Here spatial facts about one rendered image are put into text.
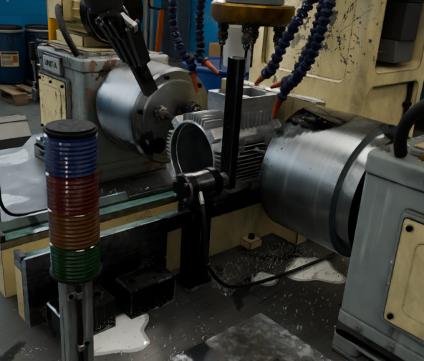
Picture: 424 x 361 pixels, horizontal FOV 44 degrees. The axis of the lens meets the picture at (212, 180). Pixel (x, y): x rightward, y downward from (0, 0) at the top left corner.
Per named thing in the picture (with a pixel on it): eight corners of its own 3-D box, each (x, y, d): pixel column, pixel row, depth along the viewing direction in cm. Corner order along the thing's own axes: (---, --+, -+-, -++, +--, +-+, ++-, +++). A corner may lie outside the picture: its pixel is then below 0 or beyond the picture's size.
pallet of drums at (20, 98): (81, 82, 678) (79, 22, 651) (114, 94, 623) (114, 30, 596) (-14, 91, 601) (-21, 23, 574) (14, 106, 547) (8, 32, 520)
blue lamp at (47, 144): (83, 157, 65) (82, 122, 63) (108, 172, 61) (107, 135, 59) (36, 166, 61) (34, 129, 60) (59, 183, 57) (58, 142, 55)
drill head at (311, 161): (301, 195, 124) (315, 90, 115) (475, 270, 96) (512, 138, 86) (222, 221, 108) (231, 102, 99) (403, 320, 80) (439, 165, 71)
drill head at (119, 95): (142, 127, 169) (142, 48, 160) (217, 160, 144) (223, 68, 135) (70, 139, 154) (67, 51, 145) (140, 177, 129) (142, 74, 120)
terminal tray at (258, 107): (243, 114, 128) (246, 85, 125) (275, 125, 121) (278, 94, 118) (205, 120, 121) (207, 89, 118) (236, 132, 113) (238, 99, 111)
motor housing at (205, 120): (227, 168, 137) (233, 96, 130) (281, 193, 123) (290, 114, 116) (164, 183, 124) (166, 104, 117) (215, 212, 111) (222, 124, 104)
